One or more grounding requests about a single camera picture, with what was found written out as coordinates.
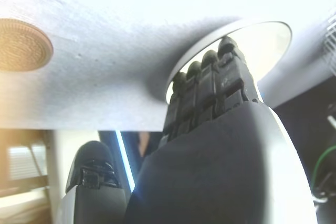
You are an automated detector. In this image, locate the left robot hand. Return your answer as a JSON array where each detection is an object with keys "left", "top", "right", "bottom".
[{"left": 59, "top": 36, "right": 319, "bottom": 224}]

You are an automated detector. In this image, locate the white robot torso column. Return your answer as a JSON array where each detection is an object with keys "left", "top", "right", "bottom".
[{"left": 54, "top": 129, "right": 137, "bottom": 196}]

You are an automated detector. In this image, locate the brown round coaster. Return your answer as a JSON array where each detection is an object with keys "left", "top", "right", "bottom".
[{"left": 0, "top": 18, "right": 55, "bottom": 72}]

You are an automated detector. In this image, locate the silver wire dish rack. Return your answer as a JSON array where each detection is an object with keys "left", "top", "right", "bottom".
[{"left": 321, "top": 11, "right": 336, "bottom": 75}]

